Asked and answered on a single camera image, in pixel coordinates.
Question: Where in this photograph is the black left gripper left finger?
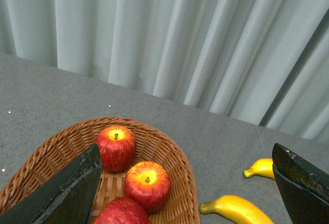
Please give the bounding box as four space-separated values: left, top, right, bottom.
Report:
1 144 102 223

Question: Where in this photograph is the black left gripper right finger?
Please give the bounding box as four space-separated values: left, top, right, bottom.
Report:
272 143 328 224

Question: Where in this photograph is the yellow banana behind apple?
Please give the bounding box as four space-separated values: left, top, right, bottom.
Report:
243 158 275 180

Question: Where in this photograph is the brown wicker basket left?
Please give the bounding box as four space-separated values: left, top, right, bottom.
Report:
1 117 200 223

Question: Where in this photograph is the red apple near basket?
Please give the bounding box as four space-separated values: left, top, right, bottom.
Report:
94 197 150 224

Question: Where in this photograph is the red apple basket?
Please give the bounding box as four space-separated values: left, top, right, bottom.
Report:
94 197 150 224
123 161 172 214
95 125 136 172

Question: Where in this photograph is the red apple far basket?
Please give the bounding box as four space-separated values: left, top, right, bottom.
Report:
95 125 136 172

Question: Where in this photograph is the yellow banana left table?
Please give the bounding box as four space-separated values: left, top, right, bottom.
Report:
200 195 273 224

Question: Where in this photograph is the red apple middle basket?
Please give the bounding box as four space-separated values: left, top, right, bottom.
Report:
123 161 172 214

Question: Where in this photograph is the grey pleated curtain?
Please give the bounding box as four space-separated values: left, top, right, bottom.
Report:
1 0 328 143

